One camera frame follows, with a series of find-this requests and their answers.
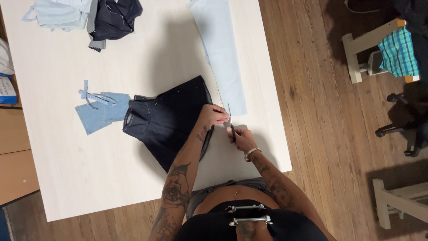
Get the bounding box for person's right hand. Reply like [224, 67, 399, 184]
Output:
[227, 126, 258, 154]

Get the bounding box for person's left hand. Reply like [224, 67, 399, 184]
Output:
[198, 104, 230, 131]

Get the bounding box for black handled scissors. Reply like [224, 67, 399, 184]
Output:
[227, 102, 237, 143]

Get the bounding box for dark denim fabric piece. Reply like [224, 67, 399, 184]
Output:
[122, 75, 215, 173]

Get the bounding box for grey denim shorts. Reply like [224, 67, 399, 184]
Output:
[186, 177, 273, 220]

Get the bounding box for light blue fabric strip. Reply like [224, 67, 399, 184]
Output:
[187, 0, 248, 117]

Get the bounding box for black top with silver clasps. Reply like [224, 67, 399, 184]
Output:
[174, 199, 329, 241]

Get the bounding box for light blue denim pocket pieces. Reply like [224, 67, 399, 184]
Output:
[75, 92, 131, 136]

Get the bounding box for light blue denim belt loops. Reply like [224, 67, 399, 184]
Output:
[78, 80, 118, 110]

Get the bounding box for crumpled dark navy fabric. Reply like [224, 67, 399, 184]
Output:
[90, 0, 144, 42]

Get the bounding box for grey fabric piece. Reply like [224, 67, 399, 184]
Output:
[86, 0, 107, 53]

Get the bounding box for white wooden stool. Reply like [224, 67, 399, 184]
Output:
[342, 18, 420, 84]

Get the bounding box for black office chair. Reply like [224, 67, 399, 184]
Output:
[375, 82, 428, 158]

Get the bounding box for white wooden trestle leg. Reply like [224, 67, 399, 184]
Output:
[372, 178, 428, 230]

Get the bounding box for blue green plaid cloth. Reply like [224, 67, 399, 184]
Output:
[378, 26, 419, 78]

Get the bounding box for folded light blue fabric pile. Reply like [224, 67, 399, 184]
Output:
[22, 0, 93, 32]

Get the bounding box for blue and white box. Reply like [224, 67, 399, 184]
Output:
[0, 73, 18, 105]

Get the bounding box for white plastic bag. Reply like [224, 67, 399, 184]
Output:
[0, 38, 15, 75]

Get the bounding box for silver bracelet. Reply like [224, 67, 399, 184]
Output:
[244, 148, 262, 162]

